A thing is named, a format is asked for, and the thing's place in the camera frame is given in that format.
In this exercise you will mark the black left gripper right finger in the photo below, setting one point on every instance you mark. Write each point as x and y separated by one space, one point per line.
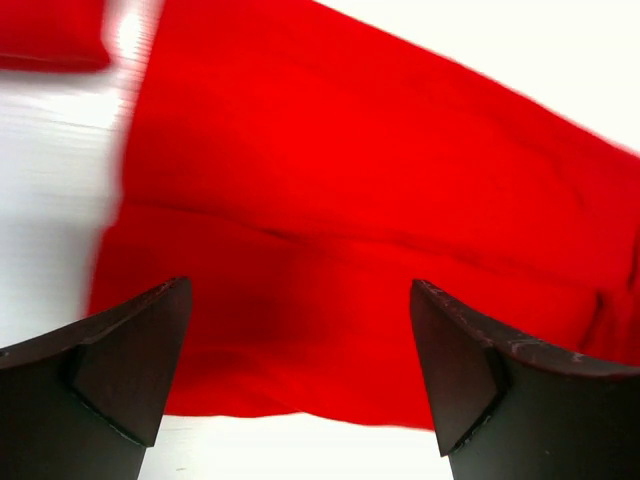
506 405

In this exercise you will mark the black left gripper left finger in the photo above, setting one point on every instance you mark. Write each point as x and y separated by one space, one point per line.
86 401

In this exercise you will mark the red t shirt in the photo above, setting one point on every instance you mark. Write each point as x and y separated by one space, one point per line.
302 168
53 36

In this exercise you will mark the folded red t shirt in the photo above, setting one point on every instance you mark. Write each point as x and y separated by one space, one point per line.
53 36

